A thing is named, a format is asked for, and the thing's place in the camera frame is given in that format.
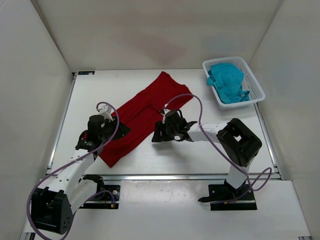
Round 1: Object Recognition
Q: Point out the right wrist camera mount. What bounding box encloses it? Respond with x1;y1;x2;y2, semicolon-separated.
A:
160;104;171;124

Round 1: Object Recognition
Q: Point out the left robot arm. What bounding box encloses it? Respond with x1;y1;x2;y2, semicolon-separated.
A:
28;114;131;235

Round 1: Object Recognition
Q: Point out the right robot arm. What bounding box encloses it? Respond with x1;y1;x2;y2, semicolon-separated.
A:
151;109;262;204

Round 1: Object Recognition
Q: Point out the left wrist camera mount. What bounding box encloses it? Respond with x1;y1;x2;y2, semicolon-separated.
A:
97;105;113;121

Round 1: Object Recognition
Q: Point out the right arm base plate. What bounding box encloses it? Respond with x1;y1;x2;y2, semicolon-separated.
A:
208;184;258;211

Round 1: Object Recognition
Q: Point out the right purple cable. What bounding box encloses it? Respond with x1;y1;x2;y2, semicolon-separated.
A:
161;94;273;205

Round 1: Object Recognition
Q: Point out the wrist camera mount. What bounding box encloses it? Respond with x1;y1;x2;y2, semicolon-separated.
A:
160;104;171;124
97;105;113;121

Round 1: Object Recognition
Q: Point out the aluminium front rail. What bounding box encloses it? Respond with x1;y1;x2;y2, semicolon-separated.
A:
100;174;227;181

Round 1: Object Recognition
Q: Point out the white plastic basket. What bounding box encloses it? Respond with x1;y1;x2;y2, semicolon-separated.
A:
202;56;266;110

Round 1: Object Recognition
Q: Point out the red t shirt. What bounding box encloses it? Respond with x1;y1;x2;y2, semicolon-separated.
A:
99;71;191;168

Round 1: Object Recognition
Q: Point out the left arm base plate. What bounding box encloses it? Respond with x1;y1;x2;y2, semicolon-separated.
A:
80;184;121;210

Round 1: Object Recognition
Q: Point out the teal t shirt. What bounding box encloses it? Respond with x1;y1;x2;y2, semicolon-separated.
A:
206;62;250;104

